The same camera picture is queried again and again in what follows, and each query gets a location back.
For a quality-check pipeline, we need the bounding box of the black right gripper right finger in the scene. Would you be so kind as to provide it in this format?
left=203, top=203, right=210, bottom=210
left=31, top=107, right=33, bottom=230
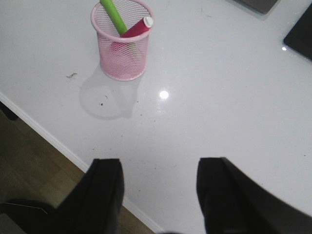
left=196, top=157, right=312, bottom=234

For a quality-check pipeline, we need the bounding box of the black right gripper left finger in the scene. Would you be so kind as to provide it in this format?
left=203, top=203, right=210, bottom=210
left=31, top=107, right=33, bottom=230
left=0, top=159, right=124, bottom=234

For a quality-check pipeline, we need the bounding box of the pink red marker pen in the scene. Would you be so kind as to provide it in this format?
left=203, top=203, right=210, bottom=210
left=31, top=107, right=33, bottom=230
left=110, top=16, right=154, bottom=53

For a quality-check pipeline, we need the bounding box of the green marker pen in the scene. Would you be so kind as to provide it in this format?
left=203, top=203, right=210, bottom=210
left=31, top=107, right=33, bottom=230
left=100, top=0, right=137, bottom=49

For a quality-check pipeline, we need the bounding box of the pink mesh pen holder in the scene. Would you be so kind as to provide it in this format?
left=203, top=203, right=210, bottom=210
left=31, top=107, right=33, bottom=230
left=91, top=0, right=154, bottom=81

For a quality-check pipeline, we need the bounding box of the black mouse pad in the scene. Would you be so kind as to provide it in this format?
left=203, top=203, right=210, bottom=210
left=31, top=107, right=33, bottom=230
left=283, top=4, right=312, bottom=60

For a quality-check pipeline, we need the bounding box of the grey open laptop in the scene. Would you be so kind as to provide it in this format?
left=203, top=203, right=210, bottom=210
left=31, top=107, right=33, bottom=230
left=234, top=0, right=277, bottom=14

